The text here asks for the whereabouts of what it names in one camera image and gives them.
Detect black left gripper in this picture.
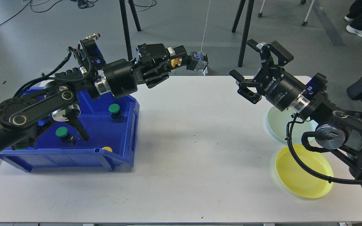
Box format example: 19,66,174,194
101,43,189,99

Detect black floor cables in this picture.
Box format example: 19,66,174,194
0,0,158,50

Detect yellow push button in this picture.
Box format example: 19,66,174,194
101,146,112,153
171,51,209,73

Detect yellow push button front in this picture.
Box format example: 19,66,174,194
101,146,112,153

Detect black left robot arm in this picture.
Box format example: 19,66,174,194
0,34,198,152

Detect black tripod legs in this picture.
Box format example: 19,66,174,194
119,0,141,61
232,0,255,67

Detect white cable with plug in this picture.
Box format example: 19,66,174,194
198,0,212,76

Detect light green plate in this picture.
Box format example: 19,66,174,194
267,107,318,144

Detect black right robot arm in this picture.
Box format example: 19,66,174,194
229,40,362,185

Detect left black tripod legs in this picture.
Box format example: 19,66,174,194
119,0,141,61

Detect yellow plate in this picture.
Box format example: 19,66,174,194
275,144,334,199

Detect blue plastic bin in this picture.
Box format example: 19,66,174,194
0,90,140,173

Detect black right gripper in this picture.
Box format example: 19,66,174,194
229,39,306,111

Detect right black tripod legs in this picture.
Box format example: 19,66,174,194
232,0,255,67

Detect green push button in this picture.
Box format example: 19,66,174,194
55,127,76,146
109,104,124,123

